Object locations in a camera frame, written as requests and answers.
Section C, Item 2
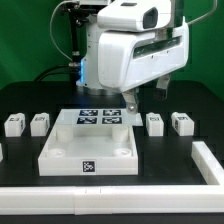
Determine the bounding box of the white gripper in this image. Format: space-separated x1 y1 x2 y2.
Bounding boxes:
98 23 189 114

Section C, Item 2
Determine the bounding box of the white square tabletop tray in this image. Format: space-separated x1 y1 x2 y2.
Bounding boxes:
38 124 138 176

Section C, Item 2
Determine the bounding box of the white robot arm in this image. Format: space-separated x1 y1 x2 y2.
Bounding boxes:
68 0 189 114

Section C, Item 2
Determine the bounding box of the white marker tag sheet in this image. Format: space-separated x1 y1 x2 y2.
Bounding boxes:
56 108 143 126

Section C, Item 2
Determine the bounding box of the white L-shaped obstacle fence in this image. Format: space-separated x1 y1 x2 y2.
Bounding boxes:
0 141 224 215

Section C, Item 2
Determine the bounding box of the black cable bundle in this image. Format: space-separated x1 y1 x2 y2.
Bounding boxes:
34 65 81 82

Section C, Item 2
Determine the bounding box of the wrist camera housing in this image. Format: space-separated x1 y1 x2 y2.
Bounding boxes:
97 0 172 32

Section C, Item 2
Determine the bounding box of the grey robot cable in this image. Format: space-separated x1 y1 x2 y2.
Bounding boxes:
49 0 77 63

